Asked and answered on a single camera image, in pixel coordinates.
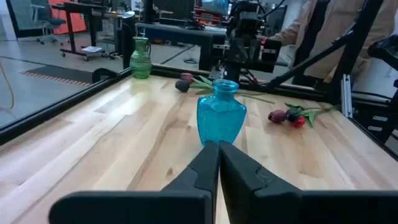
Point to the black frame post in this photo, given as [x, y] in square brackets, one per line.
[351, 62]

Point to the black upright tower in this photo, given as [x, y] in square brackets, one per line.
[128, 40]

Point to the black diagonal frame strut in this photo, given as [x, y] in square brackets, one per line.
[311, 60]

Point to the black workbench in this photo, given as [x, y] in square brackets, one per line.
[174, 32]

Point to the white paper stack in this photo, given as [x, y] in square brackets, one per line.
[92, 49]

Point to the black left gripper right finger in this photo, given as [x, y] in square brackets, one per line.
[264, 202]

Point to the large blue glass vase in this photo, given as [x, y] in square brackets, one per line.
[220, 118]

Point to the black curved bracket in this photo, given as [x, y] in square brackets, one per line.
[104, 72]

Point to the blue computer monitor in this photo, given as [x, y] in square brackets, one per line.
[214, 6]

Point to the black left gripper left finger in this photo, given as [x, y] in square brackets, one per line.
[186, 202]

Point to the red artificial tulip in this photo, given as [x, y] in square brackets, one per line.
[299, 122]

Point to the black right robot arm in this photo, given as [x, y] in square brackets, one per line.
[236, 67]

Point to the silver aluminium extrusion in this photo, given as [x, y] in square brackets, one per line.
[346, 96]

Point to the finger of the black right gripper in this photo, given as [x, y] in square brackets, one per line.
[254, 49]
[239, 49]

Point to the dark floor mat striped edge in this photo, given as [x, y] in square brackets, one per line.
[62, 74]

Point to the person's hand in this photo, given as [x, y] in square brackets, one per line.
[263, 39]

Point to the maroon artificial tulip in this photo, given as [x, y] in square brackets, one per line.
[186, 76]
[276, 116]

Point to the black desk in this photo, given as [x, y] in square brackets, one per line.
[70, 28]

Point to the green glass vase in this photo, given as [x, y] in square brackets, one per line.
[140, 63]

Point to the grey office chair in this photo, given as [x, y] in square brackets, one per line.
[51, 21]

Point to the person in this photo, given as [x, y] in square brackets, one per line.
[335, 18]

